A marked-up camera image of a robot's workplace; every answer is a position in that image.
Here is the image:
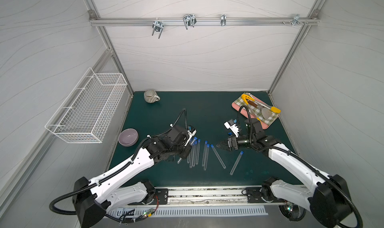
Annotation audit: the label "brown handled metal spatula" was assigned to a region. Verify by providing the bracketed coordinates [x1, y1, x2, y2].
[248, 100, 273, 121]

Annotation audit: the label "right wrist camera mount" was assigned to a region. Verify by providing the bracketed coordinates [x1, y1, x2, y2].
[224, 119, 241, 137]

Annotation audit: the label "pink plastic tray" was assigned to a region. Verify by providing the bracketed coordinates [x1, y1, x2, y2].
[231, 92, 281, 130]

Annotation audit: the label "white slotted cable duct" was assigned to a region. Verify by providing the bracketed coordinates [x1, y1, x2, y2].
[109, 205, 268, 218]

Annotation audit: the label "green white checkered cloth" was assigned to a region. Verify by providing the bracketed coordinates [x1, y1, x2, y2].
[233, 93, 280, 127]

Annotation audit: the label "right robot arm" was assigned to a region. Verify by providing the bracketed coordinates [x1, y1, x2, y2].
[218, 134, 363, 228]

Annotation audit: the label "striped ceramic cup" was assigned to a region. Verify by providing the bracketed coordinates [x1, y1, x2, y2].
[144, 89, 161, 103]

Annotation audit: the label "yellow handled metal tongs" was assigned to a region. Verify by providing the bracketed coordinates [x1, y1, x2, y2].
[241, 93, 281, 123]

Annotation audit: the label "metal hook clamp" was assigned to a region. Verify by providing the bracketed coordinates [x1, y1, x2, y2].
[183, 14, 197, 30]
[152, 20, 164, 39]
[221, 14, 227, 27]
[282, 14, 309, 27]

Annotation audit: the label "white wire basket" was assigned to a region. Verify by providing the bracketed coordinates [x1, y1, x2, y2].
[45, 67, 127, 143]

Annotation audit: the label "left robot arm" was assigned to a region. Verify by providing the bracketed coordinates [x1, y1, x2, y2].
[49, 125, 197, 228]

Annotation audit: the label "aluminium top rail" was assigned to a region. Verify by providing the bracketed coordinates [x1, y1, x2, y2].
[90, 17, 320, 27]

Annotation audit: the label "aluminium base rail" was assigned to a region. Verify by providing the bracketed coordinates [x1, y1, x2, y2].
[125, 185, 289, 209]

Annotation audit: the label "purple bowl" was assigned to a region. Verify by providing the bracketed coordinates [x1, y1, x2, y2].
[118, 128, 139, 147]

